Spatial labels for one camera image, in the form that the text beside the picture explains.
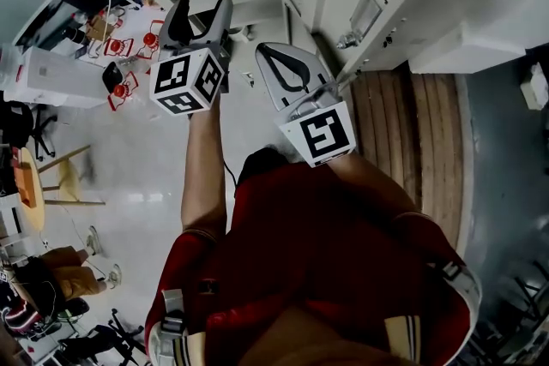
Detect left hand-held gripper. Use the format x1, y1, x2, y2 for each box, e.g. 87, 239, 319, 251
148, 0, 235, 117

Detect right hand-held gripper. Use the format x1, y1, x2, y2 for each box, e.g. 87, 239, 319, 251
255, 41, 359, 169

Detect white plastic jar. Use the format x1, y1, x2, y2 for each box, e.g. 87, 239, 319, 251
229, 24, 255, 43

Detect person's right forearm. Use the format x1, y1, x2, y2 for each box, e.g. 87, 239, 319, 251
332, 149, 424, 219

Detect person's left forearm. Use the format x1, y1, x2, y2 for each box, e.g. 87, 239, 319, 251
180, 98, 228, 241

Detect clear water jug red cap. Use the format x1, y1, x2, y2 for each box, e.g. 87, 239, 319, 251
102, 37, 135, 59
106, 70, 141, 112
136, 19, 166, 61

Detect metal door latch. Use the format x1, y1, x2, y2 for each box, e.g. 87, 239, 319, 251
336, 32, 359, 51

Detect person's black trouser leg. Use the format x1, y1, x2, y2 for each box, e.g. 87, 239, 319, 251
238, 145, 298, 186

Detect clear plastic label holder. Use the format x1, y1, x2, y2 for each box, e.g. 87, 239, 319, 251
348, 0, 389, 42

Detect small brown cardboard box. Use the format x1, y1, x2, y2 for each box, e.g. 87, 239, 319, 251
85, 15, 115, 42

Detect black rounded device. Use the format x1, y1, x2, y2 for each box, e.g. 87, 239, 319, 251
101, 61, 124, 93

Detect black thermos bottle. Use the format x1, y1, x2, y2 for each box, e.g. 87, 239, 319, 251
63, 26, 89, 46

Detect wooden plank platform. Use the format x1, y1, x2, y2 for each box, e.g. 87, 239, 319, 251
349, 70, 467, 246

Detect person's red shirt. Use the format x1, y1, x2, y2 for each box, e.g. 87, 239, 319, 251
144, 160, 484, 366

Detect black office chair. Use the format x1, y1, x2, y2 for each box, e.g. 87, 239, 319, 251
0, 100, 57, 162
57, 307, 145, 366

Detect wooden stool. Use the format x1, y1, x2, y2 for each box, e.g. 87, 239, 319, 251
36, 144, 106, 207

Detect small white box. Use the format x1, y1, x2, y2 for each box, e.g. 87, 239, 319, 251
519, 63, 549, 111

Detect orange box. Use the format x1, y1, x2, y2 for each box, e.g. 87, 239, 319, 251
11, 160, 39, 209

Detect round wooden table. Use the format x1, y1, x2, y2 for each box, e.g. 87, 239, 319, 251
12, 147, 46, 232

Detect person's face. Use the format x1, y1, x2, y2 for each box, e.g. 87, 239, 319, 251
239, 306, 413, 366

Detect black metal rack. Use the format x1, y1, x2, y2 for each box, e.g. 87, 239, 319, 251
467, 261, 549, 366

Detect black cable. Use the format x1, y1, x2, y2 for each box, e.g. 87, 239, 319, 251
221, 159, 239, 199

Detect grey harness strap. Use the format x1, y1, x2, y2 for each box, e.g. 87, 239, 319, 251
160, 288, 189, 342
430, 259, 473, 283

